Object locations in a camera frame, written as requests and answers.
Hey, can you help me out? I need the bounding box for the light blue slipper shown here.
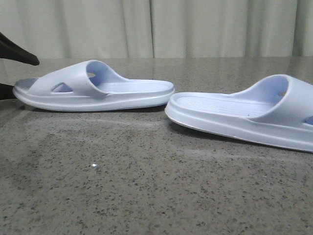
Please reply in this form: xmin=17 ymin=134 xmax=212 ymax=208
xmin=165 ymin=74 xmax=313 ymax=152
xmin=13 ymin=60 xmax=175 ymax=112

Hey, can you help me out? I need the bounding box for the beige background curtain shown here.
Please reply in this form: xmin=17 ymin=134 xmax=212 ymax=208
xmin=0 ymin=0 xmax=313 ymax=58

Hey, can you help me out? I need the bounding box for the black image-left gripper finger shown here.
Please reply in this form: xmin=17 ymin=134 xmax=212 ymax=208
xmin=0 ymin=33 xmax=40 ymax=66
xmin=0 ymin=83 xmax=16 ymax=100

